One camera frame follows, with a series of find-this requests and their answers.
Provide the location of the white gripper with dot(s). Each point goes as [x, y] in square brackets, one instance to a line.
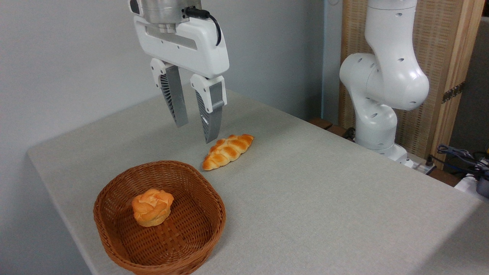
[183, 46]

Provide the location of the round bread roll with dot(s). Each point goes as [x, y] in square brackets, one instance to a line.
[152, 207]

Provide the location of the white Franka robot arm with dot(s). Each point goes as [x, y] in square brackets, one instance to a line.
[386, 76]

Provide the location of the braided bread loaf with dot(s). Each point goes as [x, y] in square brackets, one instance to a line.
[228, 150]

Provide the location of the brown wicker basket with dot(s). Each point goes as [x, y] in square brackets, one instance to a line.
[183, 244]

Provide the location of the wooden rattan screen panel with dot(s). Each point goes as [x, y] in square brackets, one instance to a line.
[435, 38]

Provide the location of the metal hinge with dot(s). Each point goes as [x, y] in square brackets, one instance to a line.
[453, 92]

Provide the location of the white box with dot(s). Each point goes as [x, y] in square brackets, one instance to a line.
[467, 186]

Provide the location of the dark grey container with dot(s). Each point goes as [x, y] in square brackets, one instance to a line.
[483, 187]

